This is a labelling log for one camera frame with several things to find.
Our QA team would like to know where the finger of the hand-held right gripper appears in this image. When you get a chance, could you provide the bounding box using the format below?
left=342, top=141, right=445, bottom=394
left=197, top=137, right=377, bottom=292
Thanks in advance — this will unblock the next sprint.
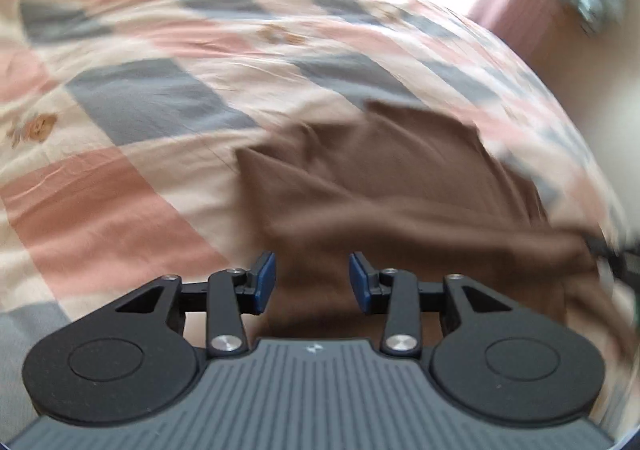
left=586, top=236, right=640, bottom=282

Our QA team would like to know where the brown garment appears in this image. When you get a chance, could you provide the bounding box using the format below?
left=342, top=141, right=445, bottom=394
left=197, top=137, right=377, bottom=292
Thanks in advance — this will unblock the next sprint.
left=234, top=100, right=628, bottom=368

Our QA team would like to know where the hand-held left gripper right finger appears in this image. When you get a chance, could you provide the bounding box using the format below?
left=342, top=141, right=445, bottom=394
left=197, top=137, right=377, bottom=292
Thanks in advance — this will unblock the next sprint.
left=348, top=251, right=527, bottom=359

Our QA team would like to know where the checkered bear print blanket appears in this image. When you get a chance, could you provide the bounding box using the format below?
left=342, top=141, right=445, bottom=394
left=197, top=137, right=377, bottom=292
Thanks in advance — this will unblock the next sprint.
left=0, top=0, right=626, bottom=431

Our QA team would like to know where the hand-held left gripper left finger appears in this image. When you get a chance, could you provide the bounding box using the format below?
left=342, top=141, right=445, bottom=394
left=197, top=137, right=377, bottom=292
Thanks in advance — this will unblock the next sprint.
left=97, top=251, right=277, bottom=359

